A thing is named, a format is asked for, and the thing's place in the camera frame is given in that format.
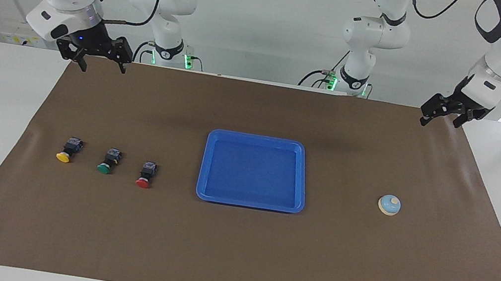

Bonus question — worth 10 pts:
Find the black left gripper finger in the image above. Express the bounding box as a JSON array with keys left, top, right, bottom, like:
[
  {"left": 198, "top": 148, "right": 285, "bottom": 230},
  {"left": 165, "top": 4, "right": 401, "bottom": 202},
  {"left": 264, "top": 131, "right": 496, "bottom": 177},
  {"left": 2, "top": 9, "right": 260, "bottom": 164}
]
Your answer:
[
  {"left": 419, "top": 111, "right": 436, "bottom": 128},
  {"left": 452, "top": 114, "right": 470, "bottom": 130}
]

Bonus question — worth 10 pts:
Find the red push button switch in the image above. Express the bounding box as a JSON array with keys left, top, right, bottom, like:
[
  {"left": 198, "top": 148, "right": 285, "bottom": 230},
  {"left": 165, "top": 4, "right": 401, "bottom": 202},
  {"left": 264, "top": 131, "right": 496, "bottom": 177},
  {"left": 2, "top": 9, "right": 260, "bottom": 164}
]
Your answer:
[{"left": 134, "top": 159, "right": 160, "bottom": 190}]

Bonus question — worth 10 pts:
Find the blue plastic tray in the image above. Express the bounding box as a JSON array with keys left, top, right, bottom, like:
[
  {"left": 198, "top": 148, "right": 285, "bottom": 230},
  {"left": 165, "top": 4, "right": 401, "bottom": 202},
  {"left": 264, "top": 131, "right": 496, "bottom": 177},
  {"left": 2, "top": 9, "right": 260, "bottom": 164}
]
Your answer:
[{"left": 194, "top": 127, "right": 315, "bottom": 216}]

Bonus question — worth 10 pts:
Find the black base cable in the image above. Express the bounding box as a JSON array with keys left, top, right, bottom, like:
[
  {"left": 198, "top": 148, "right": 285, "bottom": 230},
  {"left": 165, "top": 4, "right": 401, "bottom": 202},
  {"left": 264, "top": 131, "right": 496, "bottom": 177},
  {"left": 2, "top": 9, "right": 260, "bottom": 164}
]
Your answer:
[
  {"left": 131, "top": 39, "right": 156, "bottom": 65},
  {"left": 297, "top": 44, "right": 352, "bottom": 93}
]

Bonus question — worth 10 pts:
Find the brown table mat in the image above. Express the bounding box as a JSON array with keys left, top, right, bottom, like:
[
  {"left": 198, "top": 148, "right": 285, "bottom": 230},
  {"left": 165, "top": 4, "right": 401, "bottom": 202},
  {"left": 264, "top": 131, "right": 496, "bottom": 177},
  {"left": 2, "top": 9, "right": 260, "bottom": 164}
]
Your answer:
[{"left": 0, "top": 40, "right": 501, "bottom": 281}]

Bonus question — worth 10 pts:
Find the black left base cable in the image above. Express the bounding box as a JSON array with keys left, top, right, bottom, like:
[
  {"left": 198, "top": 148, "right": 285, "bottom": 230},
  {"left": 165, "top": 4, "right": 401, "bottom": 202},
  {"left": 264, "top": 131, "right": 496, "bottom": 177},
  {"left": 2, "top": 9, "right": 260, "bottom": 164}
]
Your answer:
[{"left": 297, "top": 44, "right": 352, "bottom": 93}]

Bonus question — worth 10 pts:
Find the white wall socket box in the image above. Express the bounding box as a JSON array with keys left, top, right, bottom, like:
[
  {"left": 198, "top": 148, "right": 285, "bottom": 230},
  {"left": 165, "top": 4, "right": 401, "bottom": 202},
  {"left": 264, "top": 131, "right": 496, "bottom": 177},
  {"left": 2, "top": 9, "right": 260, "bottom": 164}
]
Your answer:
[{"left": 0, "top": 23, "right": 63, "bottom": 52}]

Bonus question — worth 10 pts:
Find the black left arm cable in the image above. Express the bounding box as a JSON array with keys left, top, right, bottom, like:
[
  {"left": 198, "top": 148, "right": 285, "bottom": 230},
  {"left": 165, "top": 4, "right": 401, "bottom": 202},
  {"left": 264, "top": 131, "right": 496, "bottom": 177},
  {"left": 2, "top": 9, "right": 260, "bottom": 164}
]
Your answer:
[{"left": 404, "top": 0, "right": 467, "bottom": 25}]

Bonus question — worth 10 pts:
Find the light blue call bell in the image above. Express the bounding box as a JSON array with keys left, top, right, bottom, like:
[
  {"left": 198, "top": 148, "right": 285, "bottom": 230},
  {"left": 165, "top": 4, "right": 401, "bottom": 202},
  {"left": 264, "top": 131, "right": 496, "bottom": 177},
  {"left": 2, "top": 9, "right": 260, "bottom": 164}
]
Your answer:
[{"left": 376, "top": 193, "right": 403, "bottom": 218}]

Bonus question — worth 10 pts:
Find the green push button switch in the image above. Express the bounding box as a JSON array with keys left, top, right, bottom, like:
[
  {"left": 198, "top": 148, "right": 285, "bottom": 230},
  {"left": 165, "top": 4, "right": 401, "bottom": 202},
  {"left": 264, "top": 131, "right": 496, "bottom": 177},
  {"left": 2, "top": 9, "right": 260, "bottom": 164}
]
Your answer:
[{"left": 96, "top": 145, "right": 124, "bottom": 177}]

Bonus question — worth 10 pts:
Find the black right base cable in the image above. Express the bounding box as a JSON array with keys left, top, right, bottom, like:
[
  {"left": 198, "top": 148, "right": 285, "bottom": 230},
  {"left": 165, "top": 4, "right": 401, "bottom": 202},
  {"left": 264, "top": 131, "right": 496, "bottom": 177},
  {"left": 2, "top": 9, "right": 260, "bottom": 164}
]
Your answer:
[{"left": 131, "top": 39, "right": 156, "bottom": 65}]

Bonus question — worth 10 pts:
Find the yellow push button switch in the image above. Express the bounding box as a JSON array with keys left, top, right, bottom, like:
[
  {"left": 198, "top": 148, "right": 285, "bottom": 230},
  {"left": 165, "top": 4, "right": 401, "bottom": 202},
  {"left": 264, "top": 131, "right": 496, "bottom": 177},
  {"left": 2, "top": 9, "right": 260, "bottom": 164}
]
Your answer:
[{"left": 55, "top": 134, "right": 85, "bottom": 165}]

